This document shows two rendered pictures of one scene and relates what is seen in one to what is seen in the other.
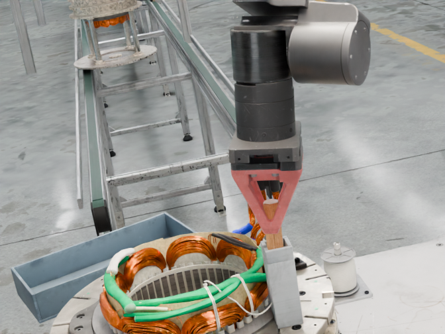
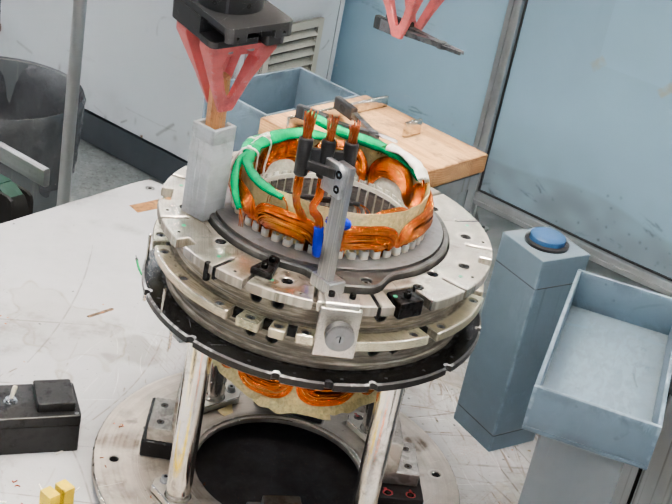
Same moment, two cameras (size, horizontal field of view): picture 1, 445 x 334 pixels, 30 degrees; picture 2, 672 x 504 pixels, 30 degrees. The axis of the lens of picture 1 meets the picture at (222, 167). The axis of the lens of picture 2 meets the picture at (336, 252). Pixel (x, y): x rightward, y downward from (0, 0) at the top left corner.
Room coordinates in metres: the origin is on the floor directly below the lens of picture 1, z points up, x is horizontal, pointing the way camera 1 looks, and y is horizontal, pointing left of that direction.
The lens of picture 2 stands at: (1.51, -0.76, 1.60)
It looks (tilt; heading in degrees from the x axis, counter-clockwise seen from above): 27 degrees down; 129
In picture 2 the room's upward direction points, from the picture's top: 11 degrees clockwise
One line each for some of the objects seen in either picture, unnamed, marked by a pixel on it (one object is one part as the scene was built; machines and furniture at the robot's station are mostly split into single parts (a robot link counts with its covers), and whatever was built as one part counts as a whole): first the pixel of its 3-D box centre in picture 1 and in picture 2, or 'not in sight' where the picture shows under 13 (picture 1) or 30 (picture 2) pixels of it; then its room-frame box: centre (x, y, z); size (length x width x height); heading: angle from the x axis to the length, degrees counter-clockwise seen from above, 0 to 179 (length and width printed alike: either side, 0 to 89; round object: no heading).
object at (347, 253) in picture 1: (340, 271); not in sight; (1.36, -0.18, 0.82); 0.06 x 0.06 x 0.07
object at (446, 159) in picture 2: not in sight; (373, 144); (0.65, 0.33, 1.05); 0.20 x 0.19 x 0.02; 2
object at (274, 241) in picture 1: (273, 229); (217, 105); (0.76, -0.04, 1.20); 0.02 x 0.02 x 0.06
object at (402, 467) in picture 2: not in sight; (398, 448); (0.91, 0.14, 0.85); 0.06 x 0.04 x 0.05; 137
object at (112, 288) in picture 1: (120, 281); (368, 144); (0.80, 0.13, 1.15); 0.15 x 0.04 x 0.02; 1
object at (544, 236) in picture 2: not in sight; (548, 237); (0.90, 0.35, 1.04); 0.04 x 0.04 x 0.01
